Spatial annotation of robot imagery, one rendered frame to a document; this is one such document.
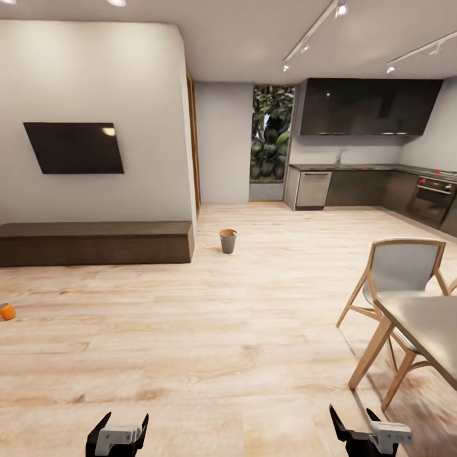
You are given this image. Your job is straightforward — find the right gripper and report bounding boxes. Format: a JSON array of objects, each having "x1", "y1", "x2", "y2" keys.
[{"x1": 329, "y1": 405, "x2": 399, "y2": 457}]

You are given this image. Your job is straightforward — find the trash can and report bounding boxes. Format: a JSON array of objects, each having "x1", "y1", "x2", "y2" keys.
[{"x1": 220, "y1": 230, "x2": 237, "y2": 254}]

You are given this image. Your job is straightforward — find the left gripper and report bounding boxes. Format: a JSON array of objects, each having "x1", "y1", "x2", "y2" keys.
[{"x1": 85, "y1": 412, "x2": 149, "y2": 457}]

